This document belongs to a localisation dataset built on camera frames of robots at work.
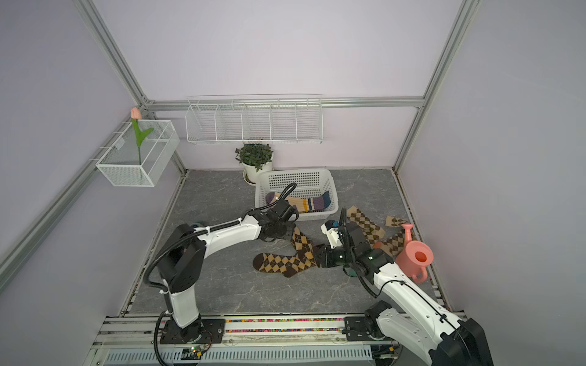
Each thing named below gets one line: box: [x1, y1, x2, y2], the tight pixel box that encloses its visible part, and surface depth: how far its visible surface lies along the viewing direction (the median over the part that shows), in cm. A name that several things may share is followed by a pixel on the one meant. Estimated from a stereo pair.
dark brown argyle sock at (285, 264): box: [252, 250, 317, 278], surface depth 90 cm
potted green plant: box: [235, 143, 274, 186], surface depth 106 cm
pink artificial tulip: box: [130, 106, 155, 166], surface depth 86 cm
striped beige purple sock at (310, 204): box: [286, 190, 332, 213], surface depth 106 cm
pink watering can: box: [395, 223, 434, 284], surface depth 81 cm
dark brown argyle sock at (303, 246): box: [290, 225, 317, 267], surface depth 92 cm
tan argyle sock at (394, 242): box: [381, 215, 409, 257], surface depth 96 cm
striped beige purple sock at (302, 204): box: [265, 192, 326, 213], surface depth 107 cm
